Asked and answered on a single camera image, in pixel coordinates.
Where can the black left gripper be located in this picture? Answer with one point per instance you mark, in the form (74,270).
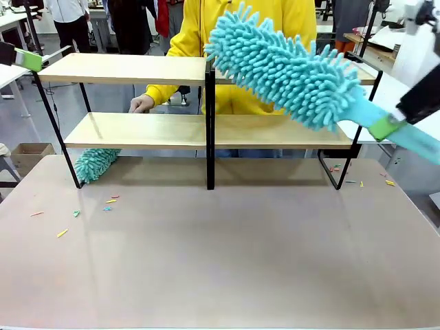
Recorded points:
(7,53)

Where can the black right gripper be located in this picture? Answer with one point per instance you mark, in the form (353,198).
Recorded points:
(423,96)

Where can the teal chenille duster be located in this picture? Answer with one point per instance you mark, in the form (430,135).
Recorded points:
(275,68)
(93,165)

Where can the person right forearm yellow sleeve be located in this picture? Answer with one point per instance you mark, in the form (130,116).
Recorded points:
(161,93)

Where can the person right hand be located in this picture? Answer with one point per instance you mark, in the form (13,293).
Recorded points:
(140,104)

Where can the white side table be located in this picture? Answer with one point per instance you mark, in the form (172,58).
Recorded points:
(8,74)

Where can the black stand pole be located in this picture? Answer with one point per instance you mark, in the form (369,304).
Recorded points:
(368,31)
(32,27)

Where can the white background desk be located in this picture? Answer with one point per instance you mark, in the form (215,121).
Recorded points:
(13,20)

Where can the person white shirt black trousers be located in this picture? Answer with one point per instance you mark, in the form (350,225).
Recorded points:
(70,20)

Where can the wooden background table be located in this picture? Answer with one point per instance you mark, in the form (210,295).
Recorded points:
(381,51)

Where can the white bag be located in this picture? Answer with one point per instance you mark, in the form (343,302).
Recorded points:
(388,34)

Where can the cardboard box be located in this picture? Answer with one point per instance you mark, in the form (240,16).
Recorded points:
(31,158)

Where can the person in dark clothes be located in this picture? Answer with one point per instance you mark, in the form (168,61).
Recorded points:
(130,24)

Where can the grey chair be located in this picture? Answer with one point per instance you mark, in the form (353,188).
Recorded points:
(7,165)

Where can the person grey shirt orange trousers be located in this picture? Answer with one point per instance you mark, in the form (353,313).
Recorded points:
(350,17)

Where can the red garment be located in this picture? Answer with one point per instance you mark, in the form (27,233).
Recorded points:
(162,17)

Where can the person in yellow hoodie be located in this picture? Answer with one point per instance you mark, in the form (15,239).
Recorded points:
(192,20)

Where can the wooden shelf unit black frame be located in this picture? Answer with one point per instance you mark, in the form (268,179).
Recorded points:
(120,68)
(275,132)

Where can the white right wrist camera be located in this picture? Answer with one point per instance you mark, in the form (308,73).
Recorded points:
(414,20)

